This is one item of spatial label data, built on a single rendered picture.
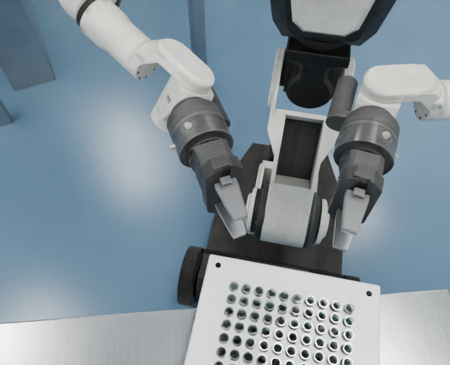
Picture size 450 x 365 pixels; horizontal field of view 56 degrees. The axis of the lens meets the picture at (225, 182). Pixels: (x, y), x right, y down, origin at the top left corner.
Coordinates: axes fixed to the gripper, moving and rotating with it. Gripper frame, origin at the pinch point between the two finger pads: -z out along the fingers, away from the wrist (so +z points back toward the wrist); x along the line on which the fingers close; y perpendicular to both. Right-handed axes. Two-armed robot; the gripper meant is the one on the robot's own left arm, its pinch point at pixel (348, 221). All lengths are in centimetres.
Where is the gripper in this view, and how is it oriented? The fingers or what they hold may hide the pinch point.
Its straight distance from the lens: 61.3
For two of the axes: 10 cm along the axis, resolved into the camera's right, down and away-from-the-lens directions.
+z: 3.4, -8.0, 5.0
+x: 0.0, 5.3, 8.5
